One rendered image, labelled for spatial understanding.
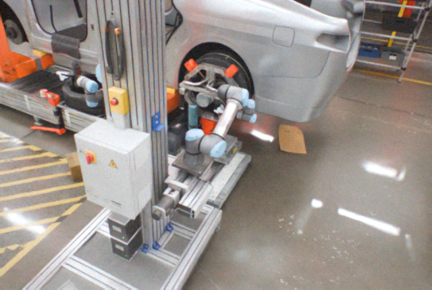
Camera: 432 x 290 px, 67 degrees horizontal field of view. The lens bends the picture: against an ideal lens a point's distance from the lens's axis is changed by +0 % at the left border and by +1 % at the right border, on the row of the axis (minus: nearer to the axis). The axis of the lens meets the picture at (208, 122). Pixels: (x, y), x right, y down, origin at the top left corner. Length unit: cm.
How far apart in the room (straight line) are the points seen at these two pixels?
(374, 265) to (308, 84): 150
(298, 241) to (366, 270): 53
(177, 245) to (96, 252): 56
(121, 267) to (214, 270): 69
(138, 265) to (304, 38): 204
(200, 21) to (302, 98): 110
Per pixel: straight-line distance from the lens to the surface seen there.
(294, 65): 277
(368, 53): 636
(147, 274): 242
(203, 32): 298
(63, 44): 422
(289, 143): 400
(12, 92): 456
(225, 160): 337
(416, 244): 340
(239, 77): 294
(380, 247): 321
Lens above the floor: 223
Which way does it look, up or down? 32 degrees down
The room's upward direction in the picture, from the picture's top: 3 degrees clockwise
